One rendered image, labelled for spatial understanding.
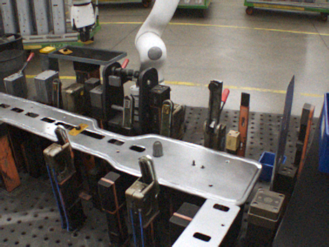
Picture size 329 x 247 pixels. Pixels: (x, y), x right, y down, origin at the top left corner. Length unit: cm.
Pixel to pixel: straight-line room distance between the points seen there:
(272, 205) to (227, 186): 19
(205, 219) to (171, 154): 31
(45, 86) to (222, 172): 87
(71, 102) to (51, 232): 53
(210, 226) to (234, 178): 21
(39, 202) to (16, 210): 11
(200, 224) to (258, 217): 15
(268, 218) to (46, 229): 84
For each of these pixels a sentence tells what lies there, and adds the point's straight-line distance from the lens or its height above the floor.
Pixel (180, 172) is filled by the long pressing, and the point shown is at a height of 100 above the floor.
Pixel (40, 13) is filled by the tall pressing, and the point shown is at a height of 65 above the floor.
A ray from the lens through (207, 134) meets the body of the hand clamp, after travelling 122.
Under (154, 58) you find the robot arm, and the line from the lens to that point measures 162.
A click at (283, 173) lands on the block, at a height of 108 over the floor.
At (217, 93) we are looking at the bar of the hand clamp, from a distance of 116.
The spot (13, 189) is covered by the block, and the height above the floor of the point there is 72.
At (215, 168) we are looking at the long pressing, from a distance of 112.
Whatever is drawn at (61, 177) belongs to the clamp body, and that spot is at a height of 94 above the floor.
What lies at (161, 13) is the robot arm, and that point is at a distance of 165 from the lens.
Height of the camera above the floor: 166
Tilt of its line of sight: 29 degrees down
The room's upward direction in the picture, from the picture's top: 2 degrees counter-clockwise
